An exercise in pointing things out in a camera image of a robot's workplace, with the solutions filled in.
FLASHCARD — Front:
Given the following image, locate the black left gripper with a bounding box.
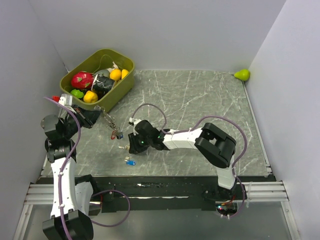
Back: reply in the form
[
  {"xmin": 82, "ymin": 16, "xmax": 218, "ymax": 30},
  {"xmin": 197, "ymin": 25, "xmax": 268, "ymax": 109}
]
[{"xmin": 62, "ymin": 104, "xmax": 103, "ymax": 140}]

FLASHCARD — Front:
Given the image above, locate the metal disc with key rings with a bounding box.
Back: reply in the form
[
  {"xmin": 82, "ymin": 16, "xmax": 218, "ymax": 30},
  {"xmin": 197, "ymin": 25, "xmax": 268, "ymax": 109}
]
[{"xmin": 94, "ymin": 105, "xmax": 122, "ymax": 139}]

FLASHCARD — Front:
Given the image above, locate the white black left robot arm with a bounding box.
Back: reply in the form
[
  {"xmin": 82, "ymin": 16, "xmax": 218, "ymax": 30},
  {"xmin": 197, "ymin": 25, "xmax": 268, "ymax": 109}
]
[{"xmin": 40, "ymin": 105, "xmax": 102, "ymax": 240}]

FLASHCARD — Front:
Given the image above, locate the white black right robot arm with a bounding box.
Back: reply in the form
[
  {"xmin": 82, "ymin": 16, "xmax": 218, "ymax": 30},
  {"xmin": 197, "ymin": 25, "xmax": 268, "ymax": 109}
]
[{"xmin": 128, "ymin": 117, "xmax": 237, "ymax": 200}]

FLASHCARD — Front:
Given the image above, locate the yellow bell pepper toy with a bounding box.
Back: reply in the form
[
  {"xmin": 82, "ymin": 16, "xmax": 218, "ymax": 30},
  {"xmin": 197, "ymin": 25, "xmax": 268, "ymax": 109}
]
[{"xmin": 83, "ymin": 90, "xmax": 99, "ymax": 104}]

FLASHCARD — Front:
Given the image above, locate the dark blue key tag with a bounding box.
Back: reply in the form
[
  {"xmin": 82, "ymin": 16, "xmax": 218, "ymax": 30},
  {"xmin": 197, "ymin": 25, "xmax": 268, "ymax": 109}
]
[{"xmin": 116, "ymin": 132, "xmax": 124, "ymax": 140}]

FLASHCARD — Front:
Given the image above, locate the red key tag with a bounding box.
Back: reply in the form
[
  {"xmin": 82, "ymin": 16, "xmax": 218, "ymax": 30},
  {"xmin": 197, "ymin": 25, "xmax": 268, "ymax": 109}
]
[{"xmin": 110, "ymin": 130, "xmax": 117, "ymax": 140}]

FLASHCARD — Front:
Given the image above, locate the green toy fruit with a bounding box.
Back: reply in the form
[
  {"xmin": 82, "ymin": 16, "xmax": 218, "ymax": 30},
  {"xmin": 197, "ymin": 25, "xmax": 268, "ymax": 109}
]
[{"xmin": 70, "ymin": 89, "xmax": 85, "ymax": 99}]

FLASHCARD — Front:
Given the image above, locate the black wrapped cylinder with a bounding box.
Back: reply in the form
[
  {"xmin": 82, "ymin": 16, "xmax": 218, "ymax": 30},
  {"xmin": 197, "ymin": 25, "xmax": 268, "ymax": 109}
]
[{"xmin": 91, "ymin": 74, "xmax": 116, "ymax": 93}]

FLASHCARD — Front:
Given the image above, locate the red dragon fruit toy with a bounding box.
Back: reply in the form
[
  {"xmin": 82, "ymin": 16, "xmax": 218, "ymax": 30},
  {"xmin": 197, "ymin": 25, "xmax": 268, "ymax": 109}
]
[{"xmin": 71, "ymin": 71, "xmax": 95, "ymax": 90}]

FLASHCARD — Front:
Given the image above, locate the orange toy fruit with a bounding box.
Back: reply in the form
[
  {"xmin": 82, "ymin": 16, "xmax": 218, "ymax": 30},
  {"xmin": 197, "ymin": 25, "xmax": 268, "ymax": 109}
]
[{"xmin": 109, "ymin": 69, "xmax": 122, "ymax": 81}]

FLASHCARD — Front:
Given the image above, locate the yellow lemon toy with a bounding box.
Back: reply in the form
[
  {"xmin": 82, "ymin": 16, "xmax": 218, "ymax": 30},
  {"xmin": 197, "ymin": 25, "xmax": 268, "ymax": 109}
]
[{"xmin": 121, "ymin": 69, "xmax": 129, "ymax": 80}]

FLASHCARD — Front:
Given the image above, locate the olive green plastic bin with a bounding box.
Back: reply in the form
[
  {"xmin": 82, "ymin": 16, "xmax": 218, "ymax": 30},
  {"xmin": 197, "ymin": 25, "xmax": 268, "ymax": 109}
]
[{"xmin": 60, "ymin": 48, "xmax": 135, "ymax": 112}]

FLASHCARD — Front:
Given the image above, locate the green pear toy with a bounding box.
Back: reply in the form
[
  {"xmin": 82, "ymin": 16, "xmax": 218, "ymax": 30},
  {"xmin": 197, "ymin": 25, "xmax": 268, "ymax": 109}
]
[{"xmin": 233, "ymin": 69, "xmax": 251, "ymax": 82}]

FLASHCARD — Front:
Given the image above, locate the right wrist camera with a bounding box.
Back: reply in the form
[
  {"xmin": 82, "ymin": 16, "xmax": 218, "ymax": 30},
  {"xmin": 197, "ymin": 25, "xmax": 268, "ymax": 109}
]
[{"xmin": 128, "ymin": 117, "xmax": 142, "ymax": 135}]

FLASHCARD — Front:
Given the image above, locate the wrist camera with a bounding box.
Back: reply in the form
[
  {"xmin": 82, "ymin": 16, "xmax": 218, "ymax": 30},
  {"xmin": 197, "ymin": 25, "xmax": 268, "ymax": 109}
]
[
  {"xmin": 128, "ymin": 117, "xmax": 142, "ymax": 135},
  {"xmin": 52, "ymin": 93, "xmax": 73, "ymax": 108}
]

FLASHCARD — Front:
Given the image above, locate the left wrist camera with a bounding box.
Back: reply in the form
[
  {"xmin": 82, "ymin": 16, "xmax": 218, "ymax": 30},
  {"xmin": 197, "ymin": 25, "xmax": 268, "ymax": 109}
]
[{"xmin": 52, "ymin": 93, "xmax": 73, "ymax": 108}]

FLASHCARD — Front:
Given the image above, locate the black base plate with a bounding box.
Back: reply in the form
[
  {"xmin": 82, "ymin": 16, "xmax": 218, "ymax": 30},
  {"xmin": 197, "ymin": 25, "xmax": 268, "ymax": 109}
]
[{"xmin": 67, "ymin": 175, "xmax": 248, "ymax": 214}]

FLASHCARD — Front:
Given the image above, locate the aluminium rail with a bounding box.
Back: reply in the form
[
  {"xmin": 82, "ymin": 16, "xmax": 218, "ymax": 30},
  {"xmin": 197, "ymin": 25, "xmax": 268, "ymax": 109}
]
[{"xmin": 23, "ymin": 181, "xmax": 289, "ymax": 205}]

